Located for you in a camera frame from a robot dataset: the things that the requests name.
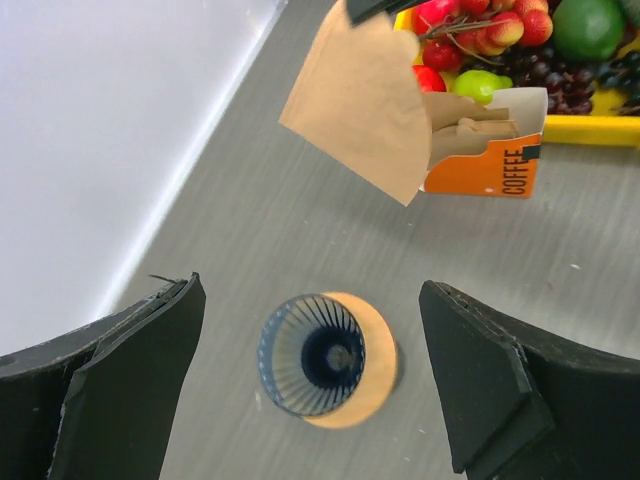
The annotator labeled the red grape bunch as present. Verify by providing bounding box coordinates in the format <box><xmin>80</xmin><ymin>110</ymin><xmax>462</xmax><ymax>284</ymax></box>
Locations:
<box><xmin>460</xmin><ymin>43</ymin><xmax>595</xmax><ymax>115</ymax></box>

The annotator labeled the green apple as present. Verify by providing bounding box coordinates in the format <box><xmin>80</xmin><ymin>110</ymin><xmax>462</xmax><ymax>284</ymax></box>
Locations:
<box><xmin>449</xmin><ymin>70</ymin><xmax>513</xmax><ymax>106</ymax></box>

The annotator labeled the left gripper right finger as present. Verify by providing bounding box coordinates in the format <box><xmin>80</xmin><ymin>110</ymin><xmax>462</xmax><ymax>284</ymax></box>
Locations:
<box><xmin>419</xmin><ymin>281</ymin><xmax>639</xmax><ymax>479</ymax></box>

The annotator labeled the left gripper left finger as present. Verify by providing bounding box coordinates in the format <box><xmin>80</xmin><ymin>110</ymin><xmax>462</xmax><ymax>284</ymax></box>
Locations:
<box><xmin>1</xmin><ymin>274</ymin><xmax>206</xmax><ymax>480</ymax></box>

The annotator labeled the orange coffee filter box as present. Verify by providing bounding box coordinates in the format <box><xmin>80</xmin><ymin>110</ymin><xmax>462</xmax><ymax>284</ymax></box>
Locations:
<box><xmin>421</xmin><ymin>87</ymin><xmax>547</xmax><ymax>198</ymax></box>

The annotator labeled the dark grape bunch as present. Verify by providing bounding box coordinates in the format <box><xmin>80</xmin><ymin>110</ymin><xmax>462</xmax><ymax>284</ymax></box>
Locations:
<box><xmin>593</xmin><ymin>50</ymin><xmax>639</xmax><ymax>117</ymax></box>

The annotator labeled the red lychee bunch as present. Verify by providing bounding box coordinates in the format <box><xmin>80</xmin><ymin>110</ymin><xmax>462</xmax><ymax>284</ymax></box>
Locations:
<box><xmin>408</xmin><ymin>1</ymin><xmax>553</xmax><ymax>91</ymax></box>

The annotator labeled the brown paper coffee filter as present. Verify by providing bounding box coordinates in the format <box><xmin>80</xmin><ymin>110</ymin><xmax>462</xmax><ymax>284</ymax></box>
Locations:
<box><xmin>280</xmin><ymin>1</ymin><xmax>431</xmax><ymax>205</ymax></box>

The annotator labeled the yellow plastic tray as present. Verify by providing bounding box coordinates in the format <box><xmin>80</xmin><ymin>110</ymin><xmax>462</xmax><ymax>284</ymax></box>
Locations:
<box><xmin>392</xmin><ymin>4</ymin><xmax>640</xmax><ymax>149</ymax></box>

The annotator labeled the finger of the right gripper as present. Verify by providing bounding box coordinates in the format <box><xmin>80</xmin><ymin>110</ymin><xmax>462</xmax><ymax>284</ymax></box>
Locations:
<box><xmin>346</xmin><ymin>0</ymin><xmax>424</xmax><ymax>25</ymax></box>

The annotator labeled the green lime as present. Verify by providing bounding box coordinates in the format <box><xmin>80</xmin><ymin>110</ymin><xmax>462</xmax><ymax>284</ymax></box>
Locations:
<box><xmin>552</xmin><ymin>0</ymin><xmax>626</xmax><ymax>62</ymax></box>

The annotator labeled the wooden dripper holder ring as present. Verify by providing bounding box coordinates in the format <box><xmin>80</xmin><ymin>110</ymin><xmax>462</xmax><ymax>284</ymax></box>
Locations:
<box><xmin>299</xmin><ymin>291</ymin><xmax>400</xmax><ymax>431</ymax></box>

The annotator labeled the blue plastic coffee dripper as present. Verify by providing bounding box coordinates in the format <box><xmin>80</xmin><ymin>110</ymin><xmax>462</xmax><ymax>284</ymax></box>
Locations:
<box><xmin>256</xmin><ymin>294</ymin><xmax>366</xmax><ymax>417</ymax></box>

